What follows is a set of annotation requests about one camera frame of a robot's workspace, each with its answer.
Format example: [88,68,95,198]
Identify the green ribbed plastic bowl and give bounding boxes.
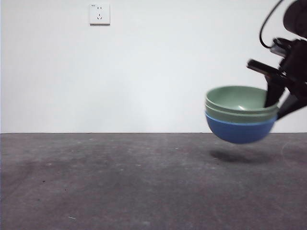
[205,105,279,124]
[205,85,280,115]

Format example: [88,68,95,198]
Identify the blue ribbed plastic bowl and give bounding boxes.
[205,112,279,144]

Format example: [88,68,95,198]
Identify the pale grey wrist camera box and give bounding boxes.
[271,38,292,57]

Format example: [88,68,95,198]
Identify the thin black camera cable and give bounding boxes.
[259,0,285,50]

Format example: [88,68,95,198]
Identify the white wall socket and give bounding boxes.
[89,3,111,26]

